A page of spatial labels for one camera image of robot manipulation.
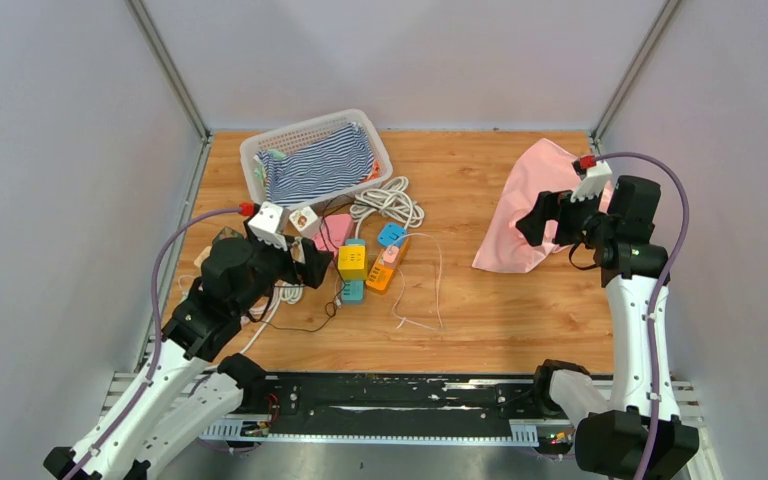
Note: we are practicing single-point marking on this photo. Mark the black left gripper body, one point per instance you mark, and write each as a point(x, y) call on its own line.
point(273, 264)

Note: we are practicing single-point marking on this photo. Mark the pink triangular socket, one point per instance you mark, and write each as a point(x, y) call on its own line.
point(333, 231)

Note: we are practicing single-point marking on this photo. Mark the white plastic basket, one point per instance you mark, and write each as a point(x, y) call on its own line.
point(289, 139)

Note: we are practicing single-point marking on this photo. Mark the blue striped cloth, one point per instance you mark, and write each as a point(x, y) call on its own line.
point(341, 160)

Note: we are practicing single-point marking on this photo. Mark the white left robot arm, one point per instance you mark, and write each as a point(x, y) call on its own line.
point(144, 432)

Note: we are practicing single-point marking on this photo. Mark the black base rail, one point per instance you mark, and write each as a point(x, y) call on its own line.
point(408, 407)

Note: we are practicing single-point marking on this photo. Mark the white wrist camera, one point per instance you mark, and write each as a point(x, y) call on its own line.
point(268, 225)
point(594, 176)

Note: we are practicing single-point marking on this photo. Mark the yellow cube socket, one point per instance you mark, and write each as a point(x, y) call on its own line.
point(352, 262)

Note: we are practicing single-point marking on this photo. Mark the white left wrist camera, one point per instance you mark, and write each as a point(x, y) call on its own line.
point(268, 225)

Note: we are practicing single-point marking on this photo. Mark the white tiger cube socket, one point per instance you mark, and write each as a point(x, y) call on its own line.
point(306, 221)

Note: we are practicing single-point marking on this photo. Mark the dark green cube socket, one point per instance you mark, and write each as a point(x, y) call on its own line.
point(227, 232)

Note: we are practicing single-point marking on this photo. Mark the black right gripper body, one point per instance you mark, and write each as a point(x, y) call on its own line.
point(572, 217)

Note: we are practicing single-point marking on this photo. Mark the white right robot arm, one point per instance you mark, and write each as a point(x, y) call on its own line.
point(637, 432)

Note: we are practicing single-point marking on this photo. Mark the teal USB power strip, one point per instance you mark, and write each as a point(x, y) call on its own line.
point(352, 292)

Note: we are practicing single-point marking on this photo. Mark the blue plug adapter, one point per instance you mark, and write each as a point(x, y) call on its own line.
point(392, 234)

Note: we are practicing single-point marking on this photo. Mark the beige cube socket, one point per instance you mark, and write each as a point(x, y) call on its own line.
point(202, 256)

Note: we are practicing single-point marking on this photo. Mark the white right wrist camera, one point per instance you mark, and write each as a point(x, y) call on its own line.
point(594, 176)

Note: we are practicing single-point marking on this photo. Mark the orange USB power strip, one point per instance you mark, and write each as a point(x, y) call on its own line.
point(380, 275)

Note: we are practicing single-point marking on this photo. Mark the pink USB charger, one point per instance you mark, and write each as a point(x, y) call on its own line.
point(391, 255)

